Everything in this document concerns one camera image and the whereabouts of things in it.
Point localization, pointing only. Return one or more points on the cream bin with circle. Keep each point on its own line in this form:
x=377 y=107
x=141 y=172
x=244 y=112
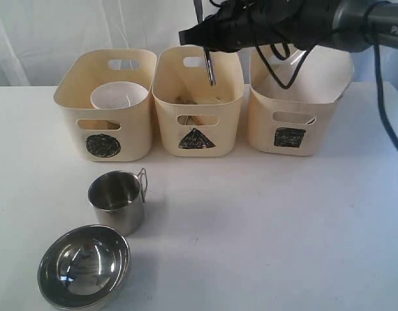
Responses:
x=133 y=140

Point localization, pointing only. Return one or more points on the white square plate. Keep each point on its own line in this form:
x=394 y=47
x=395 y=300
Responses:
x=311 y=121

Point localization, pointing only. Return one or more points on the white round bowl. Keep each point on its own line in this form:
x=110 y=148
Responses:
x=118 y=95

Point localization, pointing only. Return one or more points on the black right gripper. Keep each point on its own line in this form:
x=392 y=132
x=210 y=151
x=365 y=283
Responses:
x=240 y=24

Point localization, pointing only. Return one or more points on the steel table knife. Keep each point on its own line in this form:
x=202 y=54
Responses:
x=207 y=55

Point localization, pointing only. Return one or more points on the steel mug wire handle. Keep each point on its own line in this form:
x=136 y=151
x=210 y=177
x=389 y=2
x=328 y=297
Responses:
x=118 y=199

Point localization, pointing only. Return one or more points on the cream bin with square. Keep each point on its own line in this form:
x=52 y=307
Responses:
x=277 y=117

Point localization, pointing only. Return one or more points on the cream bin with triangle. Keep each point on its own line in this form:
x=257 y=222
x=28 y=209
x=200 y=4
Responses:
x=218 y=106

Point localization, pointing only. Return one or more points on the wooden chopstick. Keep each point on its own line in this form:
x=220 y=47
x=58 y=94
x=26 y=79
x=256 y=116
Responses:
x=181 y=118

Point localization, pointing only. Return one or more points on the white curtain backdrop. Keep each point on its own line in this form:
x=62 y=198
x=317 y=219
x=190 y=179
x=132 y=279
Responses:
x=40 y=40

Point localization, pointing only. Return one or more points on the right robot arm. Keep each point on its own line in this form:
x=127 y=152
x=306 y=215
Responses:
x=351 y=26

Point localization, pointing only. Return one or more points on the steel spoon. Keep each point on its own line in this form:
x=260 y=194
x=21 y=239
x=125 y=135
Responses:
x=191 y=119

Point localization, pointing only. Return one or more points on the stainless steel bowl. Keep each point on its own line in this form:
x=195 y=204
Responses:
x=85 y=268

